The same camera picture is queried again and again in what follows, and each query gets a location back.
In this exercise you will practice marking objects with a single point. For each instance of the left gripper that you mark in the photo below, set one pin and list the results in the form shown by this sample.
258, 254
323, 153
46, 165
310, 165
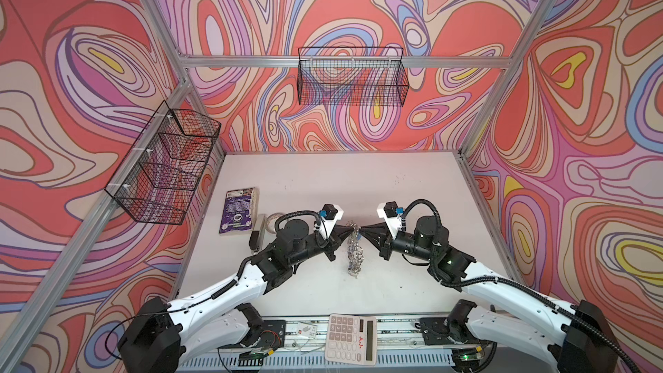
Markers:
332, 243

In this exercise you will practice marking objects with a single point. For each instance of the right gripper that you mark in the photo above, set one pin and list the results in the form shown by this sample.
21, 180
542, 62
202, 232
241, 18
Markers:
386, 241

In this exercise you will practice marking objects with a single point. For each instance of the round keyring disc with keys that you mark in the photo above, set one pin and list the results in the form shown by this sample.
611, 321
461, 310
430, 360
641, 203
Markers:
355, 251

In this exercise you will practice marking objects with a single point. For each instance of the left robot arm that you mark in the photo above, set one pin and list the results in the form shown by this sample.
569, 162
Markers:
163, 335

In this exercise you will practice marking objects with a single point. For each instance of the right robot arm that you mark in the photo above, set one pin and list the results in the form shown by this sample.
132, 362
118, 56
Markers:
568, 337

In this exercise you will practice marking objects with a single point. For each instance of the clear tape roll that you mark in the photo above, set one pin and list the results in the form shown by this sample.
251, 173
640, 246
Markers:
270, 222

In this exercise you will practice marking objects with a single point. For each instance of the black stapler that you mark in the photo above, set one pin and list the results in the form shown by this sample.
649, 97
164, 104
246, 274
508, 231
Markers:
257, 234

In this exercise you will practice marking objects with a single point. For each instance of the small white label card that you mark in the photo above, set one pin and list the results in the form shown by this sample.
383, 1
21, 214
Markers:
306, 330

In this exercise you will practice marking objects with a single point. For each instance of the purple book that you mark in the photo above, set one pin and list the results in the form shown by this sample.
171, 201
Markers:
239, 211

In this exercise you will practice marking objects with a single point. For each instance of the white pink calculator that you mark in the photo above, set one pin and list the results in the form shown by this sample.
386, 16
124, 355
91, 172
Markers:
351, 340

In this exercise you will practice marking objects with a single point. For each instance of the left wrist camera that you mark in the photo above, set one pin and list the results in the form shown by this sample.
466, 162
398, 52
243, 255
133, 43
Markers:
329, 216

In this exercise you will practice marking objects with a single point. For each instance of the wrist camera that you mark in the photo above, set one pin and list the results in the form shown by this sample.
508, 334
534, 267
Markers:
393, 216
329, 216

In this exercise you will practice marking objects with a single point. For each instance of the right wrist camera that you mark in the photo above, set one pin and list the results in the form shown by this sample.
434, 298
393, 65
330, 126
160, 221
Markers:
393, 216

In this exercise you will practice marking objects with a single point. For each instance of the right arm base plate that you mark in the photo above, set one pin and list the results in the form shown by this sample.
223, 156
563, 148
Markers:
435, 330

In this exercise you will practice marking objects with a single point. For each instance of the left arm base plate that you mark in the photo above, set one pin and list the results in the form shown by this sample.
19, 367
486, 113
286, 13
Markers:
271, 335

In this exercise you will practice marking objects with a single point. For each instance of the back wire basket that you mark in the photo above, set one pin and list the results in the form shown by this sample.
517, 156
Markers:
352, 75

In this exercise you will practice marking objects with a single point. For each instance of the wire basket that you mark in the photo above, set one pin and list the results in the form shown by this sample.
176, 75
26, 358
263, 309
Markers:
352, 75
172, 152

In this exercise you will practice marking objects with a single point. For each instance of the left wire basket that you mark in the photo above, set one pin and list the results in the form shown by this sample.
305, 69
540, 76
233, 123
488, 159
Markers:
172, 152

